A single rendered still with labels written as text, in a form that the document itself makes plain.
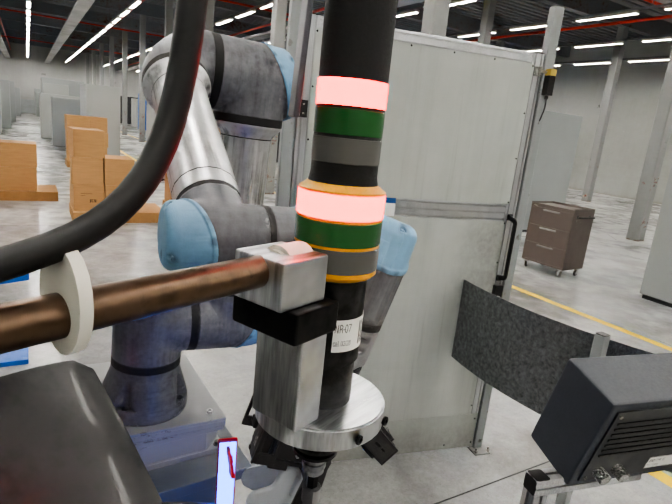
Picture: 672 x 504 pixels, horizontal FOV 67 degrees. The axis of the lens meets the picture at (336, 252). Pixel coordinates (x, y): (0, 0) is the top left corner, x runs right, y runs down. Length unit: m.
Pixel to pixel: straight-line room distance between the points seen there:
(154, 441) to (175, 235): 0.52
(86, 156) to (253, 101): 6.87
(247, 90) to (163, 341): 0.43
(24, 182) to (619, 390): 9.02
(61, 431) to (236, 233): 0.25
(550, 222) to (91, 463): 6.97
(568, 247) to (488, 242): 4.58
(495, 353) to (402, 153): 0.96
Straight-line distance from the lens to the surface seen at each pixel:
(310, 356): 0.24
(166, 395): 0.96
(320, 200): 0.24
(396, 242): 0.49
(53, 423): 0.37
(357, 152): 0.24
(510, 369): 2.35
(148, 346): 0.91
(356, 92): 0.24
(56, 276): 0.17
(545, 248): 7.23
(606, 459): 1.02
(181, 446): 0.99
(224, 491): 0.76
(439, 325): 2.55
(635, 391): 0.97
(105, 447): 0.37
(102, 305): 0.17
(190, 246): 0.52
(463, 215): 2.43
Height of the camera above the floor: 1.59
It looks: 14 degrees down
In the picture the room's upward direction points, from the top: 6 degrees clockwise
